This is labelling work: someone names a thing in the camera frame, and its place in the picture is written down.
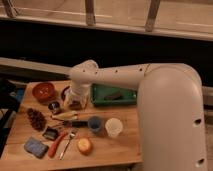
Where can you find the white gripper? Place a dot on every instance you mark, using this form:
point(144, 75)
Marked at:
point(79, 93)

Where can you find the yellow banana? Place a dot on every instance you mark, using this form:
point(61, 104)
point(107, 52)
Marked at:
point(65, 116)

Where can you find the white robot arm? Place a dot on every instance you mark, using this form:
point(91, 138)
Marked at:
point(170, 110)

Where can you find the dark purple bowl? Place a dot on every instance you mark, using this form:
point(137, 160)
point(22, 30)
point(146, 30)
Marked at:
point(75, 105)

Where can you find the small metal can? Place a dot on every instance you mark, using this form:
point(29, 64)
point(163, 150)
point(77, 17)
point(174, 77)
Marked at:
point(54, 107)

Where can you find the green plastic tray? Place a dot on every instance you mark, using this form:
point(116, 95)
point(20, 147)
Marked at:
point(102, 95)

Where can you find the blue cup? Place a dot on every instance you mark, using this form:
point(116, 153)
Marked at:
point(95, 124)

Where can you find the red bowl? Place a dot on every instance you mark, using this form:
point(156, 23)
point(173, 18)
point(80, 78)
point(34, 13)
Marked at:
point(43, 91)

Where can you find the dark brown block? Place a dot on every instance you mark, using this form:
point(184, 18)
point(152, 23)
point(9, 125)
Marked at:
point(115, 96)

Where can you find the small black box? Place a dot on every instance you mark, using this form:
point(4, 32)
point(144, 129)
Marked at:
point(50, 134)

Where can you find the brown pine cone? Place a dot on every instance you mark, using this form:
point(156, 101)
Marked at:
point(37, 119)

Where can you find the white plastic cup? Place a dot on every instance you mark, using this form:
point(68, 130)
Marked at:
point(113, 127)

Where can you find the blue sponge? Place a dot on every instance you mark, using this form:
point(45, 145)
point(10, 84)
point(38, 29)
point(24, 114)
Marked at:
point(35, 147)

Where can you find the black handled tool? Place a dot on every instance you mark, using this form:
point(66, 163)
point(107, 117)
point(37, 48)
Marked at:
point(75, 124)

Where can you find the red handled tool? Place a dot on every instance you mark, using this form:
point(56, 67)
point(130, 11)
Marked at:
point(54, 146)

